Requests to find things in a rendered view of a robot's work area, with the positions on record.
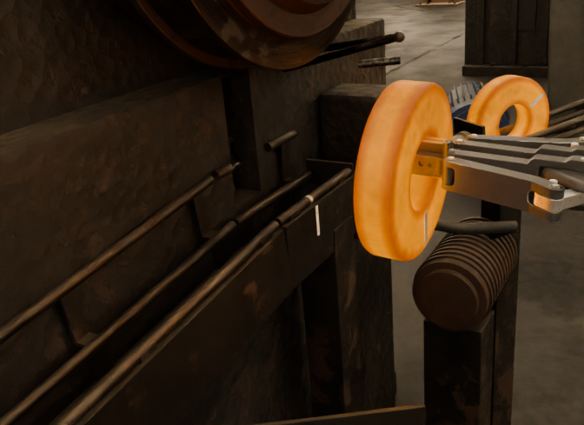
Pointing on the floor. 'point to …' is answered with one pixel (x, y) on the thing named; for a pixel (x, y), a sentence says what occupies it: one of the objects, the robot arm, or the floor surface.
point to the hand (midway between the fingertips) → (408, 153)
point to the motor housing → (461, 323)
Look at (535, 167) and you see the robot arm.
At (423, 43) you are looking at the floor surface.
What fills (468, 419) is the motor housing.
